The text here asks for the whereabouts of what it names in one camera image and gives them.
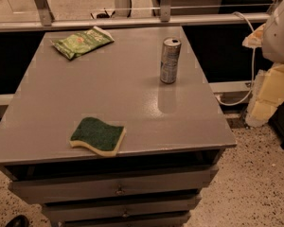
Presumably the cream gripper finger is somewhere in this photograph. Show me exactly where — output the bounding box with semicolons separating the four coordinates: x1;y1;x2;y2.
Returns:
242;25;265;48

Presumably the silver blue redbull can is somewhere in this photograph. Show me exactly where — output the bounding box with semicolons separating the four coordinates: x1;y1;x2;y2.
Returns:
160;37;182;84

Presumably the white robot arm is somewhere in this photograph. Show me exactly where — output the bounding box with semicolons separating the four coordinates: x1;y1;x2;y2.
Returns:
242;0;284;64

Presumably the green jalapeno chip bag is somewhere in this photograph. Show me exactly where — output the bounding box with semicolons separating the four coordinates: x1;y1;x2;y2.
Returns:
52;26;115;61

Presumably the grey drawer cabinet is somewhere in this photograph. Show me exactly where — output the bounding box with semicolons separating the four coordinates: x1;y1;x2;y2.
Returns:
0;27;236;227

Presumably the green yellow sponge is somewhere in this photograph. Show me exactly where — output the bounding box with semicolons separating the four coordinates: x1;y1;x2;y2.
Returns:
70;117;126;157

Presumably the middle grey drawer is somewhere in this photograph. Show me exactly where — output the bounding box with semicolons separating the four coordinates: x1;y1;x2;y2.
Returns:
43;194;201;222

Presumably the grey drawer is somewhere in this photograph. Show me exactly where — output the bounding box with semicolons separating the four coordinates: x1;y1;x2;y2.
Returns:
63;211;190;227
43;194;201;222
9;165;219;204

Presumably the bottom grey drawer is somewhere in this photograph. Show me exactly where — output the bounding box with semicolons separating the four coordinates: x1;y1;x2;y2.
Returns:
63;211;190;227

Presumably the grey metal railing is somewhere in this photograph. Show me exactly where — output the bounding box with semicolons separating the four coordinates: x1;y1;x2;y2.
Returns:
0;0;282;32

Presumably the top grey drawer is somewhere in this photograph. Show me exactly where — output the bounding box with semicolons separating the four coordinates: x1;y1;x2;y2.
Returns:
9;165;219;204

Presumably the black shoe tip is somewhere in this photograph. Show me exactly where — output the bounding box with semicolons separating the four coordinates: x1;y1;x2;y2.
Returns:
5;215;29;227

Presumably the white cable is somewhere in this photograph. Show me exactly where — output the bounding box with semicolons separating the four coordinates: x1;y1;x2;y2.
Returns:
215;11;257;107

